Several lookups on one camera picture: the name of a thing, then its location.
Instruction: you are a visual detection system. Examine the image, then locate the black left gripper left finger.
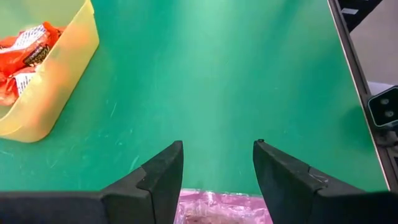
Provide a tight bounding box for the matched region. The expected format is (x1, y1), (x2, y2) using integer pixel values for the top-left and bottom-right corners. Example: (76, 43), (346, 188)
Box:
(0, 140), (184, 224)

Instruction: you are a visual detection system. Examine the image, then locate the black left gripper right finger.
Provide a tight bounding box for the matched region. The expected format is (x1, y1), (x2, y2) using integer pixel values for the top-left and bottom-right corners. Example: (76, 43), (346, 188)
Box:
(252, 139), (398, 224)

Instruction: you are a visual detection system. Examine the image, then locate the red pink candy packet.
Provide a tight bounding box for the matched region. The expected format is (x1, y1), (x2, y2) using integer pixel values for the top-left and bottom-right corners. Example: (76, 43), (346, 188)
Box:
(173, 188), (274, 224)

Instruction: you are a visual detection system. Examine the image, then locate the orange candy packet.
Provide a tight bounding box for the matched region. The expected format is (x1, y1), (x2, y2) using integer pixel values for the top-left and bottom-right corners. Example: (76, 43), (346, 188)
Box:
(0, 65), (40, 107)
(0, 21), (67, 77)

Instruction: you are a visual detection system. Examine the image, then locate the yellow plastic bin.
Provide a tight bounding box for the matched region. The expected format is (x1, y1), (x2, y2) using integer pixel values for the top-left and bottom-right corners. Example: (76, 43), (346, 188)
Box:
(0, 0), (100, 143)

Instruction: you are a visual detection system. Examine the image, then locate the green table mat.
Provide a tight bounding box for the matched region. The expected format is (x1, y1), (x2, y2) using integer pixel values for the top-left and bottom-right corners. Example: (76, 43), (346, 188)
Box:
(0, 0), (389, 200)

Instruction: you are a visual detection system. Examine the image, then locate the black table-level camera box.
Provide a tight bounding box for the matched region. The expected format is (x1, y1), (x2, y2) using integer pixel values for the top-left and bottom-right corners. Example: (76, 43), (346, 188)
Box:
(368, 85), (398, 128)

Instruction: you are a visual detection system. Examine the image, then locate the black metal table frame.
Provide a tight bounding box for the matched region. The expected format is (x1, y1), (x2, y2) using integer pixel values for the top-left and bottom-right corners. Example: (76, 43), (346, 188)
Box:
(326, 0), (398, 192)

